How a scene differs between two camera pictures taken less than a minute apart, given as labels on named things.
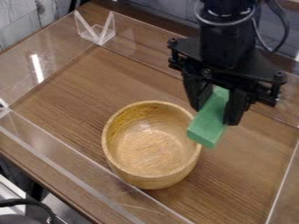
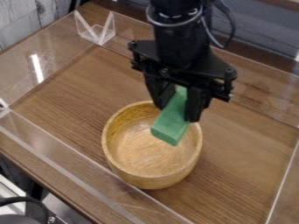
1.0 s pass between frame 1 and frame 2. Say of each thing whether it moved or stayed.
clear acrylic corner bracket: stayed
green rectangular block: moved
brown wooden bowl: stayed
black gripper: moved
